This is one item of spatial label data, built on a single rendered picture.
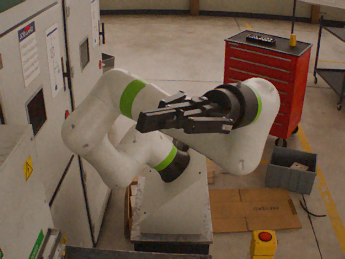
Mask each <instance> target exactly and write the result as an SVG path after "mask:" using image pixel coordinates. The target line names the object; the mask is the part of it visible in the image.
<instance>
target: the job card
mask: <svg viewBox="0 0 345 259"><path fill-rule="evenodd" d="M17 36H18V46H19V53H20V60H21V66H22V74H23V82H24V86H25V88H26V87H27V86H28V85H29V84H30V83H31V82H32V81H33V80H34V79H35V78H36V77H37V76H38V75H39V74H40V69H39V59H38V57H39V55H38V47H37V43H36V42H37V40H36V30H35V21H34V20H33V21H32V22H30V23H28V24H27V25H25V26H24V27H22V28H21V29H19V30H17Z"/></svg>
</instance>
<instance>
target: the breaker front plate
mask: <svg viewBox="0 0 345 259"><path fill-rule="evenodd" d="M29 155H30V157H31V164H32V167H33V172H32V173H31V175H30V177H29V178H28V181H27V182H26V179H25V175H24V172H23V167H22V166H23V165H24V163H25V162H26V160H27V158H28V156H29ZM48 228H54V224H53V220H52V217H51V213H50V209H49V204H48V201H47V196H46V193H45V189H44V183H43V179H42V175H41V169H40V166H39V160H38V155H37V151H36V146H35V140H34V137H33V131H32V127H31V129H30V130H29V131H28V133H27V134H26V135H25V137H24V138H23V139H22V141H21V143H20V144H19V145H18V147H17V148H16V149H15V151H14V152H13V154H12V155H11V157H10V158H9V159H8V161H7V163H6V164H5V165H4V166H3V169H2V170H1V171H0V247H1V250H2V253H3V257H2V259H28V258H29V257H30V254H31V251H32V249H33V247H34V244H35V243H36V240H37V239H38V236H39V233H40V232H41V229H42V230H43V234H44V239H43V241H42V243H41V246H40V248H39V250H38V253H37V255H36V258H35V259H47V258H48V255H49V252H50V250H51V247H52V245H53V242H54V240H55V237H56V236H52V235H49V231H48Z"/></svg>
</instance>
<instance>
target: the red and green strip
mask: <svg viewBox="0 0 345 259"><path fill-rule="evenodd" d="M43 239H44V234H43V230H42V229H41V232H40V233H39V236H38V239H37V240H36V243H35V244H34V247H33V249H32V251H31V254H30V257H29V258H28V259H35V258H36V255H37V253H38V250H39V248H40V246H41V243H42V241H43Z"/></svg>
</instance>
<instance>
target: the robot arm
mask: <svg viewBox="0 0 345 259"><path fill-rule="evenodd" d="M279 107H280V96H279V93H278V91H277V90H276V88H275V87H274V86H273V84H272V83H271V82H270V81H267V80H265V79H262V78H252V79H247V80H245V81H243V82H241V81H239V82H238V83H230V84H221V85H219V86H217V87H215V88H214V89H210V90H209V91H207V92H205V93H204V94H203V95H202V96H201V97H200V96H192V97H188V96H187V94H185V92H184V91H183V90H179V91H178V93H177V94H174V95H170V94H169V93H167V92H166V91H164V90H162V89H161V88H159V87H158V86H157V85H155V84H153V83H150V82H148V81H146V80H145V79H143V78H141V77H139V76H137V75H135V74H133V73H131V72H129V71H127V70H125V69H123V68H114V69H111V70H109V71H107V72H105V73H104V74H103V75H102V76H101V77H100V79H99V80H98V82H97V83H96V84H95V85H94V87H93V88H92V89H91V91H90V92H89V94H88V95H87V97H86V98H85V100H83V101H82V103H81V104H80V105H79V106H78V107H77V108H76V109H75V110H74V111H73V112H72V113H71V114H70V115H69V116H68V117H67V118H66V120H65V121H64V123H63V125H62V129H61V138H62V141H63V143H64V144H65V146H66V147H67V148H68V149H69V150H70V151H72V152H73V153H75V154H77V155H79V156H81V157H82V158H84V159H86V160H87V161H88V162H89V163H90V164H91V165H92V166H93V167H94V169H95V170H96V171H97V172H98V174H99V175H100V177H101V178H102V180H103V182H104V183H105V184H106V185H107V186H108V187H110V188H112V189H124V188H126V187H128V186H129V185H130V184H131V183H132V182H133V181H134V179H135V178H136V176H137V175H138V174H139V173H140V171H141V170H142V169H143V167H144V166H145V165H148V166H149V167H150V168H153V169H154V170H156V171H157V172H158V173H159V174H160V176H161V180H162V181H164V182H166V183H170V182H172V181H174V180H175V179H177V178H178V177H179V176H180V175H181V174H182V173H183V172H184V170H185V169H186V168H187V167H188V165H189V161H190V155H189V154H188V153H187V151H188V149H189V147H190V148H192V149H193V150H195V151H197V152H198V153H200V154H201V155H204V156H205V157H206V158H208V159H210V160H211V161H212V162H214V163H215V164H216V165H218V166H219V167H221V168H222V169H223V170H224V171H226V172H228V173H229V174H231V175H234V176H242V175H247V174H249V173H251V172H252V171H253V170H255V169H256V167H257V166H258V165H259V163H260V161H261V157H262V153H263V150H264V146H265V143H266V139H267V137H268V134H269V131H270V129H271V127H272V124H273V122H274V120H275V117H276V116H277V114H278V110H279ZM121 114H122V115H124V116H125V117H128V118H130V119H132V120H133V121H136V123H135V124H134V125H132V126H131V127H130V129H129V130H128V132H127V133H126V134H125V135H124V137H123V138H122V140H121V141H120V142H119V144H118V145H117V147H116V148H114V147H113V144H112V143H111V142H110V140H109V138H108V137H107V135H106V134H107V132H108V130H109V129H110V128H111V127H112V125H113V124H114V122H115V121H116V119H117V118H118V117H119V116H120V115H121ZM162 133H163V134H166V135H168V136H171V137H172V138H173V140H172V142H171V141H170V140H169V139H168V138H167V137H166V136H165V135H163V134H162Z"/></svg>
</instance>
